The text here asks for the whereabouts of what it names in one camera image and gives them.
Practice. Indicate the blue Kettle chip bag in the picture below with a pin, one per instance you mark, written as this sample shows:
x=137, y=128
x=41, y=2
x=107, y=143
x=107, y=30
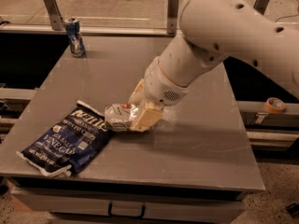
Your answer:
x=69, y=145

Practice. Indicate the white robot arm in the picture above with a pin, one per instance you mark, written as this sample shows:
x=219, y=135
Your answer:
x=209, y=32

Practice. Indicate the metal bracket post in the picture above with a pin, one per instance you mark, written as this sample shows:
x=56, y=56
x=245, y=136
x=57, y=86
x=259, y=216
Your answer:
x=261, y=6
x=56, y=20
x=172, y=16

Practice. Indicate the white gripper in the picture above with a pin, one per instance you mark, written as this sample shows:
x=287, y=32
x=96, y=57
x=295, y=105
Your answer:
x=159, y=85

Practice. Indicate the middle metal bracket post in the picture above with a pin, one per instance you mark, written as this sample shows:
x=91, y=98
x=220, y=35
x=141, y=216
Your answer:
x=172, y=16

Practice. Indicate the right metal bracket post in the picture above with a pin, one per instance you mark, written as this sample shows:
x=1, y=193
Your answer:
x=261, y=6

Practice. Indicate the grey table drawer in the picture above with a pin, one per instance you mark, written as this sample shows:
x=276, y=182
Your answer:
x=92, y=206

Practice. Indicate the orange tape roll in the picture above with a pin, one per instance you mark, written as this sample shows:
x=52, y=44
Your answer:
x=274, y=105

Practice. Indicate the blue soda can upright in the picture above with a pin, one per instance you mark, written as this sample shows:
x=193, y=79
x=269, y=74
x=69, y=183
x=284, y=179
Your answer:
x=72, y=29

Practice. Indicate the left metal bracket post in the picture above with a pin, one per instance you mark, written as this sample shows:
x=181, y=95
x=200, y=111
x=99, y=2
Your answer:
x=56, y=20

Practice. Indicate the black drawer handle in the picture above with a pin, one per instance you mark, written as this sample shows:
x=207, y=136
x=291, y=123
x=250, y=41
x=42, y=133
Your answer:
x=123, y=209

